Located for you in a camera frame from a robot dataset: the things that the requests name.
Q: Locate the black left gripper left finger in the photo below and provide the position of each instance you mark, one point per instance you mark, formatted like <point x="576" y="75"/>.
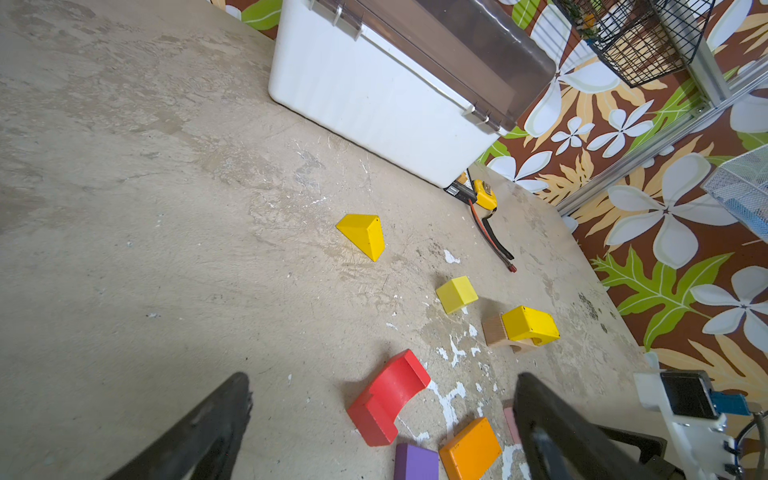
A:
<point x="204" y="444"/>

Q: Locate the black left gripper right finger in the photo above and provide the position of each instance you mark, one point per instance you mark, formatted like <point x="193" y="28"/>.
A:
<point x="559" y="443"/>

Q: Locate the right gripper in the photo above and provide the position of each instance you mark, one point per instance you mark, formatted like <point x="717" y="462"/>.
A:
<point x="651" y="449"/>

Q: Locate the pink rectangular wood block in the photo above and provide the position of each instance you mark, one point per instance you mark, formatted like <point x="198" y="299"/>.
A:
<point x="512" y="426"/>

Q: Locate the yellow arch wood block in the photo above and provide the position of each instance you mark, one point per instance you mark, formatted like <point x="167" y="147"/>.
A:
<point x="524" y="323"/>

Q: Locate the natural wood arch block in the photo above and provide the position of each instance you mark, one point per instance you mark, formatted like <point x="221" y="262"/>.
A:
<point x="495" y="335"/>

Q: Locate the red arch wood block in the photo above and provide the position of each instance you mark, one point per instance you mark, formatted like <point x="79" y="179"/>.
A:
<point x="375" y="410"/>

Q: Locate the orange rectangular wood block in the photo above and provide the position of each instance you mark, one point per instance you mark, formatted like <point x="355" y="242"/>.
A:
<point x="471" y="453"/>

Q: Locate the purple cube wood block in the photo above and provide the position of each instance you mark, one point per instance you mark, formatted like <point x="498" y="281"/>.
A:
<point x="415" y="463"/>

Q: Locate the lime cube block middle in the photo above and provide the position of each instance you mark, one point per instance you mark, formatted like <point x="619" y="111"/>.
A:
<point x="456" y="294"/>

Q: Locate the yellow triangular wood block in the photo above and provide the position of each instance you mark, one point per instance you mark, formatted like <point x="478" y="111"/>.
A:
<point x="365" y="232"/>

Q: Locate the yellow tape measure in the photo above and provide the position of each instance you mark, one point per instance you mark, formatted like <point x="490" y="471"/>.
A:
<point x="486" y="197"/>

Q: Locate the white storage box brown lid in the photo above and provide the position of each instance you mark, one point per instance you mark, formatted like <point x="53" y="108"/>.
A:
<point x="427" y="85"/>

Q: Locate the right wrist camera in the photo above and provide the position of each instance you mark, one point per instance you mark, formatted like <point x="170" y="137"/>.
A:
<point x="697" y="430"/>

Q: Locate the white wire basket right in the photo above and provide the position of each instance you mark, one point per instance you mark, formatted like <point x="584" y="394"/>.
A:
<point x="740" y="186"/>

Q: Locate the aluminium frame post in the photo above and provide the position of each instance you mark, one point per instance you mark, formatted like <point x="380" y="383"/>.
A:
<point x="728" y="66"/>

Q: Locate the black wire wall basket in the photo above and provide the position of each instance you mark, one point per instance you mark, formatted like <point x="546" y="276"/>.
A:
<point x="639" y="40"/>

